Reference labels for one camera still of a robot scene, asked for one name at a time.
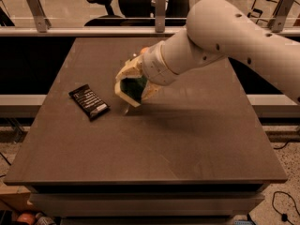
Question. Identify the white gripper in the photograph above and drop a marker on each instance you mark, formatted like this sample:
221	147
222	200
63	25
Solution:
155	65

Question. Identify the green and yellow sponge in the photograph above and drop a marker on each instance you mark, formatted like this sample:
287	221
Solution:
131	90

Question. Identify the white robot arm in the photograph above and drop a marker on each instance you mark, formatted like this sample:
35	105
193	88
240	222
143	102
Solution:
214	29

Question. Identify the black rxbar chocolate wrapper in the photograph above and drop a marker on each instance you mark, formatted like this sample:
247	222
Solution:
91	104

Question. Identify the orange fruit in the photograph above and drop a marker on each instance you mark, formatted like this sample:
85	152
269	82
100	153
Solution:
144	50

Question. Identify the black office chair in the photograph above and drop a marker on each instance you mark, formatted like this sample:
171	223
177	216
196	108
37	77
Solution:
140	13

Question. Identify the yellow black cart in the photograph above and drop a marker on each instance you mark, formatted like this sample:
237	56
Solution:
262	11

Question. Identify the orange ball under table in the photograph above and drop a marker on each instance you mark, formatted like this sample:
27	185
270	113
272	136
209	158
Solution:
27	218

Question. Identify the middle metal railing bracket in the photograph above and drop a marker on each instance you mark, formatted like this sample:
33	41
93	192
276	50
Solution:
160	16

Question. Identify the metal railing bracket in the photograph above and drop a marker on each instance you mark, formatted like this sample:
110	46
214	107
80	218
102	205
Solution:
42	23
277	22
160	16

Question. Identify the left metal railing bracket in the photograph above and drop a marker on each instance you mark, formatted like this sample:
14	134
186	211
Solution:
42	23

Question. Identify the right metal railing bracket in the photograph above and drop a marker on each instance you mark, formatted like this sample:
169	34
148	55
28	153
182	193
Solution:
277	22

